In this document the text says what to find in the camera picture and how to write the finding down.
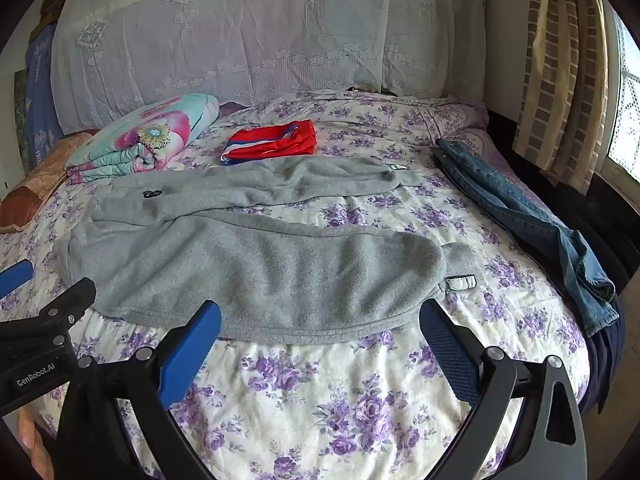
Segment red white blue folded garment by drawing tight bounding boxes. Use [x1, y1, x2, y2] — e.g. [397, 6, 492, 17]
[220, 120, 318, 167]

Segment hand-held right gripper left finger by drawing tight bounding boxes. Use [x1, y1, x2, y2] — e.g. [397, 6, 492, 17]
[54, 300, 223, 480]

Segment folded floral quilt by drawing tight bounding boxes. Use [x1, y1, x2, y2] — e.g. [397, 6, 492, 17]
[65, 93, 221, 184]

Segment blue jeans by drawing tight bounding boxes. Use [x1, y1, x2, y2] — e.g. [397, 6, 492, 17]
[432, 137, 621, 338]

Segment window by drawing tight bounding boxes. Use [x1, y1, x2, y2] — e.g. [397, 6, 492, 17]
[602, 5, 640, 181]

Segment grey fleece pants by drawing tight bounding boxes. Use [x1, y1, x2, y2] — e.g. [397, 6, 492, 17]
[59, 156, 477, 346]

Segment blue patterned cloth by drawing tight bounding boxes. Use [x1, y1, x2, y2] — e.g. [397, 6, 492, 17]
[25, 22, 64, 171]

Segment purple floral bedsheet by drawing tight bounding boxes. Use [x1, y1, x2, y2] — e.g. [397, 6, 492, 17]
[0, 91, 592, 480]

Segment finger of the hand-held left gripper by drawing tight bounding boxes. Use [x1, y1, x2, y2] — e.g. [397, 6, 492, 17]
[0, 277, 97, 347]
[0, 259, 34, 300]

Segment brown pillow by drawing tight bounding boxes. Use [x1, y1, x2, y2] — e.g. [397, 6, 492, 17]
[0, 129, 101, 235]

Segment person's left hand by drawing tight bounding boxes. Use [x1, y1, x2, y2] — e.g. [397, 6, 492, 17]
[16, 406, 55, 480]

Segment dark blue cloth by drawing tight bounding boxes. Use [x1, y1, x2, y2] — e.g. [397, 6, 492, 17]
[582, 295, 627, 411]

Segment beige checked curtain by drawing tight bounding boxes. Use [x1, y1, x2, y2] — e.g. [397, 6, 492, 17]
[511, 0, 609, 196]

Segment brown wooden headboard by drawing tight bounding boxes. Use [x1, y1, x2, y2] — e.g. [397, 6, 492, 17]
[30, 0, 68, 43]

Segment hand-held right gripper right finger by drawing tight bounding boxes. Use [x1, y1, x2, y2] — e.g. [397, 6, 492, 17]
[419, 299, 588, 480]

